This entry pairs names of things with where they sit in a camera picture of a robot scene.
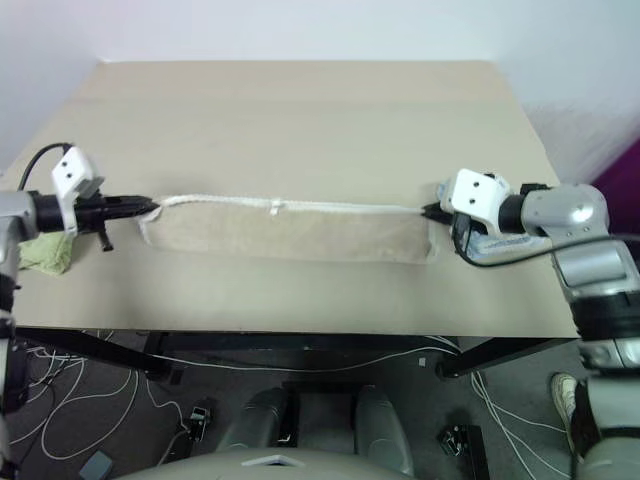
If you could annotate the purple object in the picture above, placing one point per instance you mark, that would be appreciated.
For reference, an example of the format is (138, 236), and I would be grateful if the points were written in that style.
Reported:
(620, 195)

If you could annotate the grey robot torso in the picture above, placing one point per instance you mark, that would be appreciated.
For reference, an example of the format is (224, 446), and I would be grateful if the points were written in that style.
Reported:
(260, 462)

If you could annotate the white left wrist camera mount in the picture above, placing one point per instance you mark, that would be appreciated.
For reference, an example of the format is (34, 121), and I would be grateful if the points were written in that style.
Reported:
(70, 170)

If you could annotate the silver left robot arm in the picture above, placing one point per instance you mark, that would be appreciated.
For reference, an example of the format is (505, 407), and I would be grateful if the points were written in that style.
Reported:
(15, 212)

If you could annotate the grey rounded robot leg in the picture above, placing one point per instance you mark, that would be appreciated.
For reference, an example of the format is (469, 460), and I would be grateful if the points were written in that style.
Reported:
(262, 417)
(382, 425)

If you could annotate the black table frame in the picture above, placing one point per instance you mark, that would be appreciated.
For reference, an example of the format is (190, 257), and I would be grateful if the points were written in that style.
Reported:
(310, 345)

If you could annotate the small black floor device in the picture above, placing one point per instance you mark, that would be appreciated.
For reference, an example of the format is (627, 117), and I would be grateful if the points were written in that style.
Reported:
(201, 422)

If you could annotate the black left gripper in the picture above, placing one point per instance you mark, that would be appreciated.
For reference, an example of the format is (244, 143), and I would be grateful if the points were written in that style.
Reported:
(95, 210)

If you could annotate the crumpled green cloth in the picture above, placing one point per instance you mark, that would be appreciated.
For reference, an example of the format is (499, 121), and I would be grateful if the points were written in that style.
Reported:
(47, 252)

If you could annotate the white sneaker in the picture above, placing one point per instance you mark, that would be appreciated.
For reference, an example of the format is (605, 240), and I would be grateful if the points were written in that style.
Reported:
(564, 395)

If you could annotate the beige towel with white hem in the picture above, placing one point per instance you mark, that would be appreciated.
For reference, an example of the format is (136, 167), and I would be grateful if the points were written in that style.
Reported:
(285, 232)

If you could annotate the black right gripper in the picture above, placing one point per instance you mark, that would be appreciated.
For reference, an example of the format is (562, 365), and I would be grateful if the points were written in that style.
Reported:
(462, 232)

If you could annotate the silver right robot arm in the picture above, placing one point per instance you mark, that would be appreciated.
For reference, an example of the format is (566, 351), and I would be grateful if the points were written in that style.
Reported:
(580, 210)

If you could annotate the black floor bracket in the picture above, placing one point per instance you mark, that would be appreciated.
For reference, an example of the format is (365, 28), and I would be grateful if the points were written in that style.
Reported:
(462, 447)

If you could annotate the grey floor box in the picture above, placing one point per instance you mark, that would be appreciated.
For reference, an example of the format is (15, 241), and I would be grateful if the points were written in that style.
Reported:
(96, 465)

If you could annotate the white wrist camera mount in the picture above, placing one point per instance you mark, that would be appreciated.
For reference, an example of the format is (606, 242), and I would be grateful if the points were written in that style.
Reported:
(70, 170)
(472, 195)

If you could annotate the person's leg in black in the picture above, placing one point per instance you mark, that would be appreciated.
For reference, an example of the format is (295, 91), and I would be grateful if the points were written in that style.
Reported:
(584, 420)

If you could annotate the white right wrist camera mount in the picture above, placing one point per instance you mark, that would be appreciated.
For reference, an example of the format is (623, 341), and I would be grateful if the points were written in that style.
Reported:
(472, 195)

